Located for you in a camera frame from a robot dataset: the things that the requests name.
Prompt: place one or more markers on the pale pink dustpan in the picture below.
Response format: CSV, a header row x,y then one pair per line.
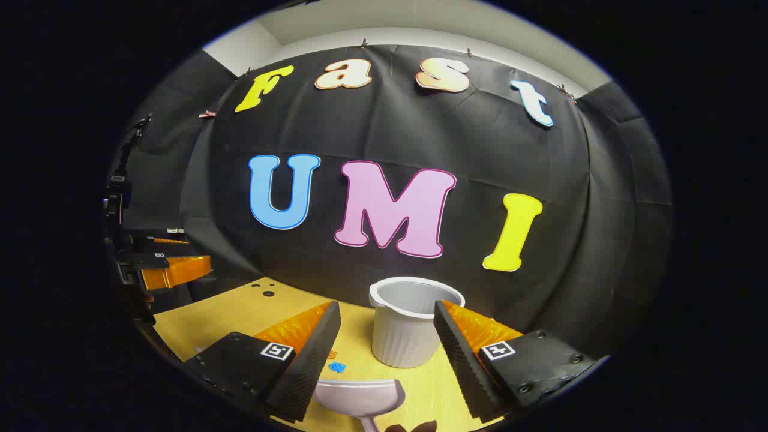
x,y
354,396

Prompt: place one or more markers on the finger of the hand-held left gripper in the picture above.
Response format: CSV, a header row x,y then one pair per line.
x,y
174,270
150,235

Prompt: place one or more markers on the wooden desktop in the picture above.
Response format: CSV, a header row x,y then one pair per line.
x,y
240,312

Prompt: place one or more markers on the blue paper trash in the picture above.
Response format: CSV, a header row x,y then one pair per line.
x,y
337,366

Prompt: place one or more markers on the white ribbed garbage bin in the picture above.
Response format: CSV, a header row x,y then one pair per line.
x,y
402,336

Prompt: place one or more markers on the black backdrop cloth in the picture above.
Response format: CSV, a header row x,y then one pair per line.
x,y
480,156

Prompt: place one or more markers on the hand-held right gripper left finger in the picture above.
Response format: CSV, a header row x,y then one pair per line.
x,y
312,354

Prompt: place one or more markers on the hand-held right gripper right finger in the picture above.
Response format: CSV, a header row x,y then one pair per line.
x,y
459,354

